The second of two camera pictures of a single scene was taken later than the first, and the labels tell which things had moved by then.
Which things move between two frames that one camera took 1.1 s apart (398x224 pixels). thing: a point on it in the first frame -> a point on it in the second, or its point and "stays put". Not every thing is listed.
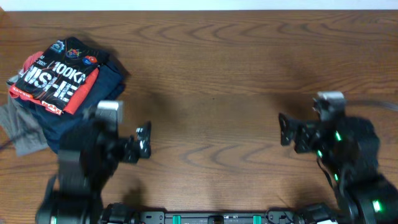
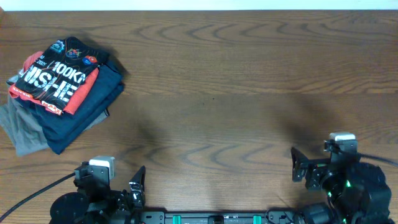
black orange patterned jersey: [60, 71] stays put
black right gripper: [309, 130] -> [302, 165]
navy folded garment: [109, 83] stays put
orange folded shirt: [71, 109] stays put
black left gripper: [141, 144] -> [135, 196]
